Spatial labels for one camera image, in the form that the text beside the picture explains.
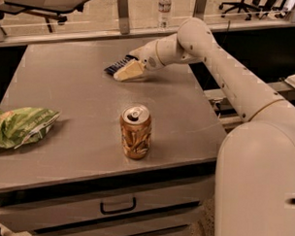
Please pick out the dark blue rxbar wrapper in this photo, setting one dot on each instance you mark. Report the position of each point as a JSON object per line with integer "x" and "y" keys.
{"x": 111, "y": 70}

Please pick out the green chip bag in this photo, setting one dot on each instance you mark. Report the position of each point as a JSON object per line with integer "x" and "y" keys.
{"x": 25, "y": 125}

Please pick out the grey drawer cabinet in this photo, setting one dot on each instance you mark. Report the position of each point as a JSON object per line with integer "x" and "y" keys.
{"x": 169, "y": 199}

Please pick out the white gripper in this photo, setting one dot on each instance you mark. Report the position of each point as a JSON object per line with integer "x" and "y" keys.
{"x": 150, "y": 56}

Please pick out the black office chair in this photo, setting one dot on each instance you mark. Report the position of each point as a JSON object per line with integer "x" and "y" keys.
{"x": 248, "y": 6}

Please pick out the clear plastic water bottle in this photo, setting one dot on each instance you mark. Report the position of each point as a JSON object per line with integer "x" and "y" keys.
{"x": 164, "y": 9}

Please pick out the orange soda can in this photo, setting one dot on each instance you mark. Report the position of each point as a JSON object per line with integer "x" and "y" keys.
{"x": 135, "y": 124}

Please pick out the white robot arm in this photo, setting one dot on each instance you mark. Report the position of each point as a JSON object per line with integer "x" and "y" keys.
{"x": 254, "y": 191}

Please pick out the metal railing frame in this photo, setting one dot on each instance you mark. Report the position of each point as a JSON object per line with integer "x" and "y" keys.
{"x": 99, "y": 18}

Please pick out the black drawer handle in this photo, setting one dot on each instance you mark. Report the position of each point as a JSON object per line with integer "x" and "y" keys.
{"x": 118, "y": 206}

